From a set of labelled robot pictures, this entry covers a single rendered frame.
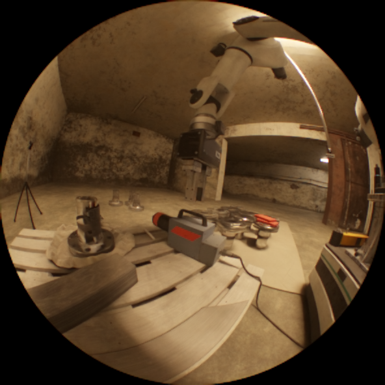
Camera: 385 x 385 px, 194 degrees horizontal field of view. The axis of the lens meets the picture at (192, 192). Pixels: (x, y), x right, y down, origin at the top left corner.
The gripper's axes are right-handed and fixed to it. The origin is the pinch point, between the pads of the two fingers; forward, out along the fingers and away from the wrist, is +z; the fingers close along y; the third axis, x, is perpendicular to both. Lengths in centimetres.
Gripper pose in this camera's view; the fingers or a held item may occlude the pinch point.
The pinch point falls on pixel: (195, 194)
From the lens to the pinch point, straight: 57.2
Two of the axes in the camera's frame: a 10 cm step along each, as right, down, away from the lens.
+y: 5.4, 0.1, 8.4
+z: -1.4, 9.9, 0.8
